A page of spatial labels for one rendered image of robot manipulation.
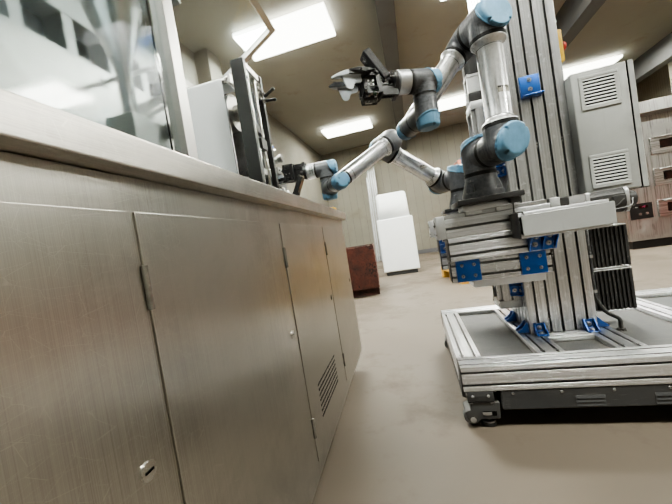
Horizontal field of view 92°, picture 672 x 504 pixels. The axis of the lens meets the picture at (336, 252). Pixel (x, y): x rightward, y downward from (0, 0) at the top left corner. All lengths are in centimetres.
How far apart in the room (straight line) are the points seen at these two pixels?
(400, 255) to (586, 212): 467
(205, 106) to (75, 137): 109
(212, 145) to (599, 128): 148
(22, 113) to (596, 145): 160
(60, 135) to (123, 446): 31
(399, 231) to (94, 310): 551
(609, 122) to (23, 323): 169
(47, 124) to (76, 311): 17
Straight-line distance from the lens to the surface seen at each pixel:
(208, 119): 145
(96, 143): 42
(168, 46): 75
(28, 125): 38
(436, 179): 191
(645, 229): 599
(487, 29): 137
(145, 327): 46
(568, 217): 127
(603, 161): 162
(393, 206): 587
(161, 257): 49
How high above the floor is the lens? 74
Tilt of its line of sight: 2 degrees down
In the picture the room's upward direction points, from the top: 9 degrees counter-clockwise
